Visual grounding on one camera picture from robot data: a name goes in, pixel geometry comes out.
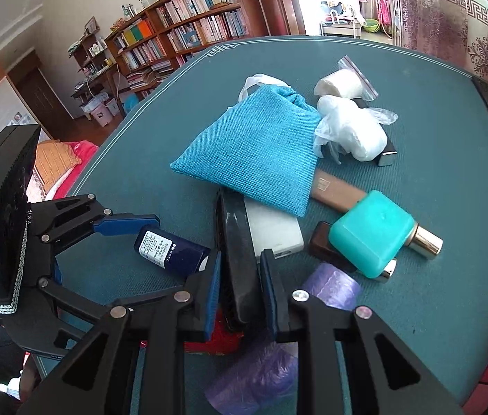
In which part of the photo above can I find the teal square plastic case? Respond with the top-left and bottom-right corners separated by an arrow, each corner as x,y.
328,190 -> 415,279

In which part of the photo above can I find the wooden side shelf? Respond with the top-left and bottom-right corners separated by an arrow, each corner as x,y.
67,17 -> 119,117

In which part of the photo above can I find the brown tube with gold cap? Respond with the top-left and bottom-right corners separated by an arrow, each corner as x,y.
309,168 -> 444,260

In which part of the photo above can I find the plastic-wrapped white roll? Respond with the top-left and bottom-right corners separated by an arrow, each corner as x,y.
313,95 -> 399,165

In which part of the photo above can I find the red snack packet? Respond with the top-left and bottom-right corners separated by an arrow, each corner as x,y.
183,311 -> 245,355

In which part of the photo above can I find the pink storage bin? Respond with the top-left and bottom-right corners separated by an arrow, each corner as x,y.
84,95 -> 119,127

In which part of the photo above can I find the patterned curtain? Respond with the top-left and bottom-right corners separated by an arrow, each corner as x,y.
395,0 -> 488,104

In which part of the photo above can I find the black tube with silver end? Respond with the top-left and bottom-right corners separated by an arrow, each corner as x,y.
376,140 -> 399,168

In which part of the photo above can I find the blue cloth drawstring pouch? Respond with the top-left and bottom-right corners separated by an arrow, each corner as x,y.
170,74 -> 323,218

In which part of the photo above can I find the wooden bookshelf with books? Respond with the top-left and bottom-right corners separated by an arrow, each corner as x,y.
105,0 -> 271,96

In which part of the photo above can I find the purple bag roll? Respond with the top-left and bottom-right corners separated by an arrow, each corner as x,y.
300,261 -> 362,312
203,337 -> 299,415

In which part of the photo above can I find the red blanket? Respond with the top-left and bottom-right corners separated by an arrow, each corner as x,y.
23,138 -> 100,208

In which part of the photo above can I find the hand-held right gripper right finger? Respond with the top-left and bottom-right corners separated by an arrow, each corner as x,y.
259,248 -> 465,415

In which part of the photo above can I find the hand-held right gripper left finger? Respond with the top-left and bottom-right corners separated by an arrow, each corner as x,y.
17,251 -> 223,415

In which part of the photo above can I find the zip bag with cotton roll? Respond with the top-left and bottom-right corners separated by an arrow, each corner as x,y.
313,55 -> 379,103

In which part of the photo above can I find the dark blue bottle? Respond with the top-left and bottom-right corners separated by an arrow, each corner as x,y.
134,225 -> 211,275

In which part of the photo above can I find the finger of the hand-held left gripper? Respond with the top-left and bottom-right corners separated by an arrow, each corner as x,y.
32,194 -> 161,243
36,274 -> 112,340

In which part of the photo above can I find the white power bank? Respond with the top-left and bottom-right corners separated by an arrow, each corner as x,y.
244,199 -> 305,260

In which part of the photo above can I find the orange pillow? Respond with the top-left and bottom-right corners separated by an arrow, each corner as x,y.
34,139 -> 82,182

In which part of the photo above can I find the green desktop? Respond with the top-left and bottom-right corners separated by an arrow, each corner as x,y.
64,35 -> 488,415

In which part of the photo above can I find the brown bottle with metallic cap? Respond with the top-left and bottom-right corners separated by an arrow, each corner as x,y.
308,220 -> 398,284

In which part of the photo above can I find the black comb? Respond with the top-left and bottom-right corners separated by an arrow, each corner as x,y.
214,188 -> 264,325

